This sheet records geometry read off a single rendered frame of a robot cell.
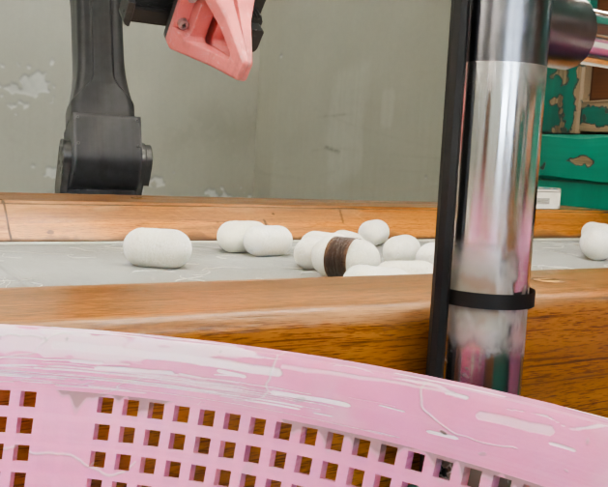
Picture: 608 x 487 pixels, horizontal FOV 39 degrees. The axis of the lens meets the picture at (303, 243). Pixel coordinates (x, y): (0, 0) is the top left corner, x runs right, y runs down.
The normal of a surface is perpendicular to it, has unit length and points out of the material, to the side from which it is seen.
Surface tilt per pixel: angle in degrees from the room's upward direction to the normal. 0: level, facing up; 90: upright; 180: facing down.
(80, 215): 45
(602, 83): 90
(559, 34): 101
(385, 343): 87
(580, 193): 88
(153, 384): 75
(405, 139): 90
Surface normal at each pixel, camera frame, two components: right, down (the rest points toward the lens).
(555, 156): -0.85, 0.00
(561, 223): 0.40, -0.62
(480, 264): -0.24, 0.09
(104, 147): 0.40, -0.22
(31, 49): 0.58, 0.11
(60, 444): -0.06, -0.22
